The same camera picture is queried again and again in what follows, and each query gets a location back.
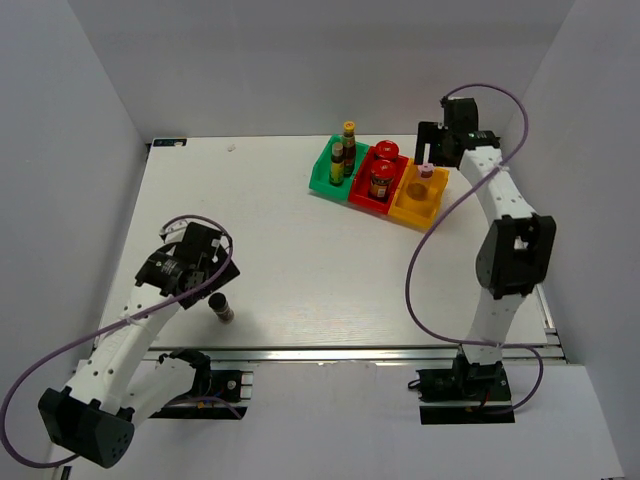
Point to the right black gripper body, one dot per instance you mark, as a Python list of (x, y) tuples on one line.
[(432, 133)]

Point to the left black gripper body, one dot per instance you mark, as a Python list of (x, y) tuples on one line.
[(229, 272)]

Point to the pink cap spice bottle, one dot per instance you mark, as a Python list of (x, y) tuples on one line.
[(418, 186)]

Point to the black cap spice jar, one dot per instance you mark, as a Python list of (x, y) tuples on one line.
[(219, 304)]

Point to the red lid jar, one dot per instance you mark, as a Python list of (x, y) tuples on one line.
[(382, 175), (386, 150)]

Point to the yellow cap sauce bottle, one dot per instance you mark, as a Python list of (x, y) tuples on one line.
[(349, 147)]

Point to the small brown cap bottle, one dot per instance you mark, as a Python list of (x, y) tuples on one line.
[(336, 170)]

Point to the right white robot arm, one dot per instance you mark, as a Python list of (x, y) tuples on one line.
[(515, 254)]

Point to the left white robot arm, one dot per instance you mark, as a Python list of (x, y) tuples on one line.
[(96, 413)]

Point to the yellow plastic bin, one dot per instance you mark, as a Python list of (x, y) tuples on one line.
[(418, 215)]

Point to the red plastic bin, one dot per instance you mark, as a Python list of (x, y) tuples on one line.
[(359, 192)]

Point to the left table logo sticker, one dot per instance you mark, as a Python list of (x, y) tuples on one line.
[(169, 142)]

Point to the green plastic bin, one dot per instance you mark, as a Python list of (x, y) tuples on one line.
[(319, 179)]

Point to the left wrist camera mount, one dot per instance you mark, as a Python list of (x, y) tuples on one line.
[(174, 232)]

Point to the aluminium table front rail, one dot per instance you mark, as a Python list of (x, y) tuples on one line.
[(547, 353)]

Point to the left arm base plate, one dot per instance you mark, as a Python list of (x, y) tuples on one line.
[(226, 396)]

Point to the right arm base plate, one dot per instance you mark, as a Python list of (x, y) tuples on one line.
[(442, 403)]

